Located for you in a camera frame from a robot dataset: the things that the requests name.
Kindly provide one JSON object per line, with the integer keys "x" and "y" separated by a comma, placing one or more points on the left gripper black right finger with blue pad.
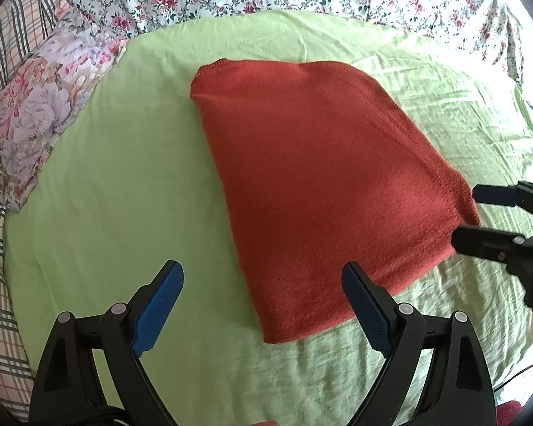
{"x": 457, "y": 388}

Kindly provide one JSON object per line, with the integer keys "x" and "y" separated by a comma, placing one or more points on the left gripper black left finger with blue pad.
{"x": 90, "y": 371}

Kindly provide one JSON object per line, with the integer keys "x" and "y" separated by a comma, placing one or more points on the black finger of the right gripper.
{"x": 514, "y": 250}
{"x": 519, "y": 195}

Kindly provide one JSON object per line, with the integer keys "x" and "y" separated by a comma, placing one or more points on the orange knit sweater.
{"x": 320, "y": 168}

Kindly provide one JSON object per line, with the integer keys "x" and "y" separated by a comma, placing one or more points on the dark red fuzzy cloth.
{"x": 507, "y": 412}

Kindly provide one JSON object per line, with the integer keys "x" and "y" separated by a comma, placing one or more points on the pink peony floral pillow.
{"x": 43, "y": 99}

